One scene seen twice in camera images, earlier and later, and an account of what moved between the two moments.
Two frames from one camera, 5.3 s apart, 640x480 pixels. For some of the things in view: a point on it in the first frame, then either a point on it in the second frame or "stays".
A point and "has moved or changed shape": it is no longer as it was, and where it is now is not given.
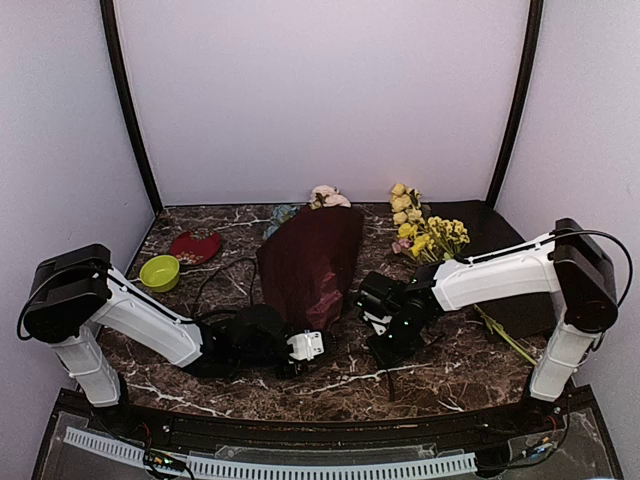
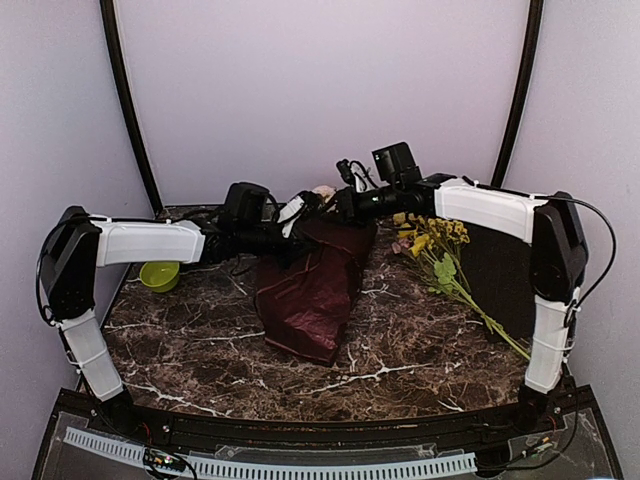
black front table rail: [338, 432] stays
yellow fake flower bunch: [428, 240] stays
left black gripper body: [291, 372] -> [252, 239]
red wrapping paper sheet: [310, 262] has moved or changed shape
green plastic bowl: [160, 273] stays
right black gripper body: [403, 340] -> [385, 205]
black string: [382, 366] -> [243, 268]
